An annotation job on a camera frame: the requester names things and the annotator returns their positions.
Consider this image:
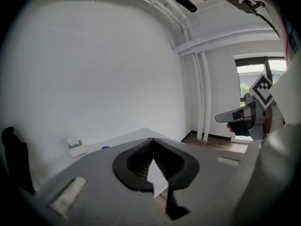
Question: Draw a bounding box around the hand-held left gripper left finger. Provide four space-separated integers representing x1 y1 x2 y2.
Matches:
32 137 170 226

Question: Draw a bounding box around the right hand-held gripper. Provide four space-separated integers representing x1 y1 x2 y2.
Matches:
214 73 276 141

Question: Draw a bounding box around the person's right forearm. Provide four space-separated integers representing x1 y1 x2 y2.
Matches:
265 53 301 136

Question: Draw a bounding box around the white ceiling pipe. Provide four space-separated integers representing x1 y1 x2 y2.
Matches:
63 0 201 47

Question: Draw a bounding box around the grey bracket with black cable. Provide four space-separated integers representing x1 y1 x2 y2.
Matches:
224 0 282 39

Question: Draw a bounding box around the black framed window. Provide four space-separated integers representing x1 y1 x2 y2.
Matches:
234 56 289 142

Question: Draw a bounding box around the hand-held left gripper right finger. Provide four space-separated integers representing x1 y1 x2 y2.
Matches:
152 137 246 226

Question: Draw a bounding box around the white vertical pipe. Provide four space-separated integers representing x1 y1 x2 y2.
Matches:
191 52 204 141
199 51 212 143

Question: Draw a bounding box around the black office chair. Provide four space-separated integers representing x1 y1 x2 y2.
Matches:
0 126 38 196

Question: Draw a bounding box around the grey white tissue box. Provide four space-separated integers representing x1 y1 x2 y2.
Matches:
66 137 87 159

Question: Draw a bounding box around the black head camera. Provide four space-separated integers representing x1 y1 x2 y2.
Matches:
170 0 198 13

